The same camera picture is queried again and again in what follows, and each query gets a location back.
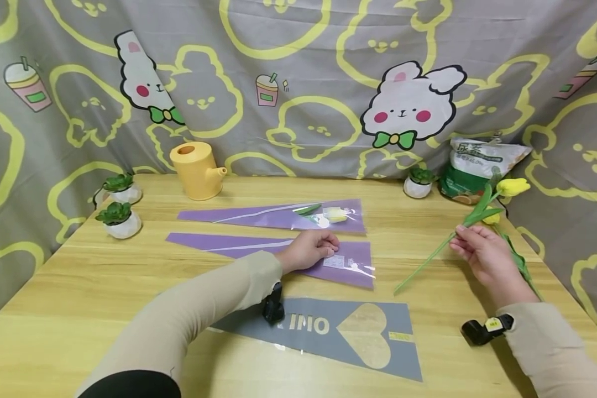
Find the person's right hand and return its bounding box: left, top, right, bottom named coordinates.
left=449, top=224, right=541, bottom=309

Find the person's left hand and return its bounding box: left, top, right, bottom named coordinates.
left=274, top=229, right=341, bottom=275

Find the yellow tulip with green stem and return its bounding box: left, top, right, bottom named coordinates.
left=292, top=203, right=357, bottom=227
left=393, top=177, right=532, bottom=296
left=481, top=210, right=544, bottom=301

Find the purple flower sleeve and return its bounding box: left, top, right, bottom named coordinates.
left=177, top=198, right=367, bottom=235
left=166, top=232, right=376, bottom=290

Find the person's right forearm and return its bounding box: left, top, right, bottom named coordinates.
left=504, top=302, right=597, bottom=398

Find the person's left forearm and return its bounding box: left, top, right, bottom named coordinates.
left=75, top=250, right=284, bottom=398

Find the white and green bag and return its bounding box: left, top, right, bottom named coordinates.
left=438, top=137, right=533, bottom=206

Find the succulent in white pot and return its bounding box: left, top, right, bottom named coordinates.
left=403, top=167, right=437, bottom=200
left=102, top=173, right=144, bottom=205
left=95, top=201, right=143, bottom=240

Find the grey sleeve with heart window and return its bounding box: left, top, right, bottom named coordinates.
left=209, top=297, right=423, bottom=383

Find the yellow watering can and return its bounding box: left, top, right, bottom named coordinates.
left=169, top=142, right=228, bottom=201

